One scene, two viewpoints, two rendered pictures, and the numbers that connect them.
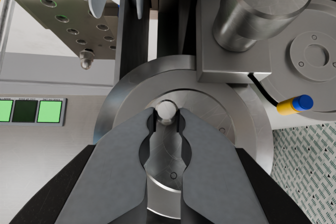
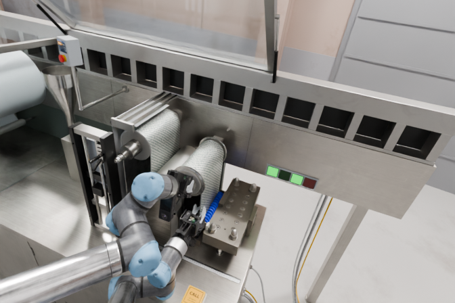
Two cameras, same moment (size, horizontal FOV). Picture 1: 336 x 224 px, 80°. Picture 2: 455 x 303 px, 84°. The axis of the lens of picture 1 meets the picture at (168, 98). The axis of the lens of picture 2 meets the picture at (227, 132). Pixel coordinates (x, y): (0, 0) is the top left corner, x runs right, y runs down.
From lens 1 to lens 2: 0.95 m
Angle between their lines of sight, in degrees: 23
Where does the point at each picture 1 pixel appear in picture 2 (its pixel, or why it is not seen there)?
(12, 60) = (443, 181)
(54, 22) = (248, 207)
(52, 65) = not seen: hidden behind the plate
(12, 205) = (294, 138)
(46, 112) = (273, 172)
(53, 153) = (273, 153)
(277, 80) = not seen: hidden behind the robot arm
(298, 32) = not seen: hidden behind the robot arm
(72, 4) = (232, 212)
